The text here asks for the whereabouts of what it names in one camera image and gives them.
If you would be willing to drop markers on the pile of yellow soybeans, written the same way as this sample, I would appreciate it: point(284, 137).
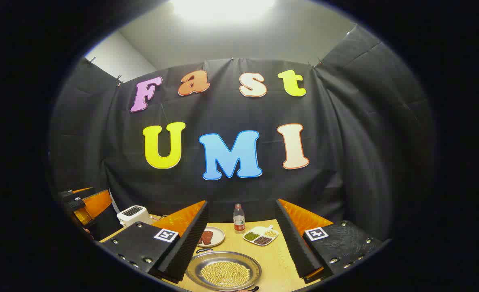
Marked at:
point(225, 273)

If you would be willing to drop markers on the reddish brown meat piece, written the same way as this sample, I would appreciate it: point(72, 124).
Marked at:
point(200, 238)
point(207, 237)

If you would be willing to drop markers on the round white plate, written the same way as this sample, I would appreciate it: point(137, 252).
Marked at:
point(219, 237)

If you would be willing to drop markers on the clear plastic water bottle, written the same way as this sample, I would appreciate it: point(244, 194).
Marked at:
point(239, 221)

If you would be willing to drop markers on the pile of green beans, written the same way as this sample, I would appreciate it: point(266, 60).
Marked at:
point(251, 236)

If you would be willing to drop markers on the ceiling light panel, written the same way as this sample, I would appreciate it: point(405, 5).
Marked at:
point(223, 8)

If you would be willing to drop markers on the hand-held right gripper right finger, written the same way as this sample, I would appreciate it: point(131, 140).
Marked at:
point(296, 243)

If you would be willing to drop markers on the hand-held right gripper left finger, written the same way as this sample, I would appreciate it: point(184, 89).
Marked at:
point(186, 247)

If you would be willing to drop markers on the white toaster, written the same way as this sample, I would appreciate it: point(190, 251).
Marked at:
point(132, 218)

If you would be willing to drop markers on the white divided dish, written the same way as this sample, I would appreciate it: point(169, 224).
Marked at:
point(268, 227)

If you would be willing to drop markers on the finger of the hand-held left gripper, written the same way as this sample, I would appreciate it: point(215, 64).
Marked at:
point(99, 202)
point(77, 193)

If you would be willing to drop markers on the pile of dark red beans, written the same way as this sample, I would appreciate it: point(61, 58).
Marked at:
point(263, 241)

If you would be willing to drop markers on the pile of pale small beans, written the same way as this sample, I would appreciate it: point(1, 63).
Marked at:
point(271, 233)

